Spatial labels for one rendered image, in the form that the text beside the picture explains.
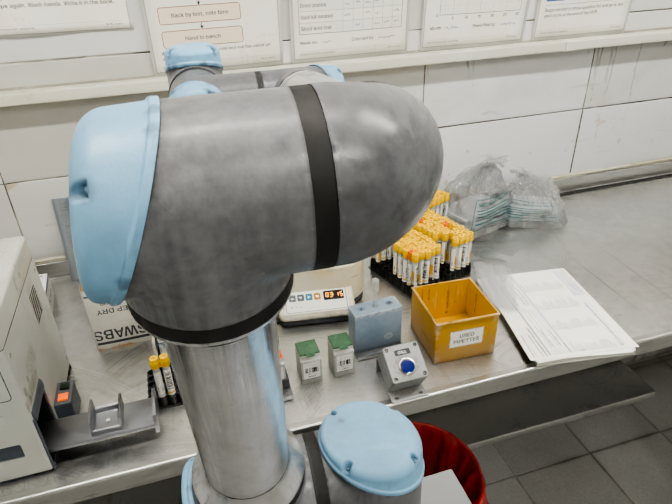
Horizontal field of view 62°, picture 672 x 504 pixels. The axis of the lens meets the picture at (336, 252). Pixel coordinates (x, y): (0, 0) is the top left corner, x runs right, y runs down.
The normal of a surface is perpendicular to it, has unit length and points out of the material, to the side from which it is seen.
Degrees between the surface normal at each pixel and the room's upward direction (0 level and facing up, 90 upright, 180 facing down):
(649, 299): 0
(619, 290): 0
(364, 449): 7
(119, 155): 42
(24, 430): 90
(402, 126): 47
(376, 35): 94
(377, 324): 90
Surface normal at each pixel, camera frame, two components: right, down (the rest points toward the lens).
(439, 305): 0.25, 0.49
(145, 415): -0.03, -0.86
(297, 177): 0.20, 0.11
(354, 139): 0.27, -0.18
